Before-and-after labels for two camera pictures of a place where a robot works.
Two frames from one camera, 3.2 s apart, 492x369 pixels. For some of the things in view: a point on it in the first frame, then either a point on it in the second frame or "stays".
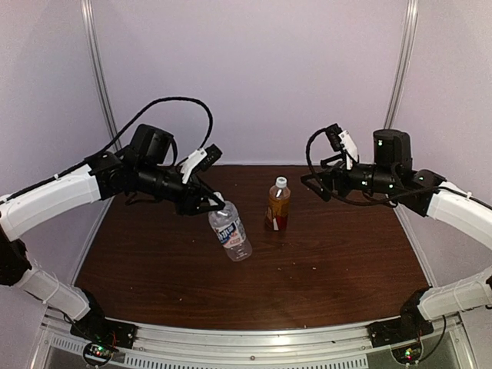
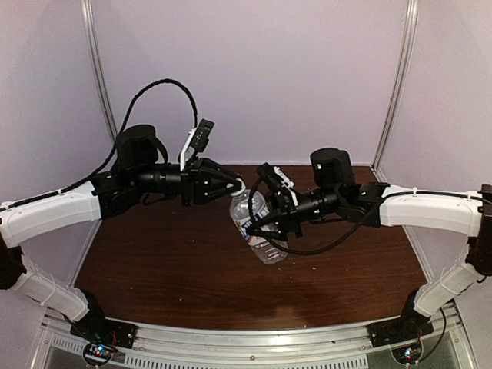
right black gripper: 338,173 to 288,213
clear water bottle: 231,231 to 269,251
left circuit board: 98,354 stays
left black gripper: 193,193 to 196,183
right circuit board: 408,354 stays
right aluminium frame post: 405,64 stays
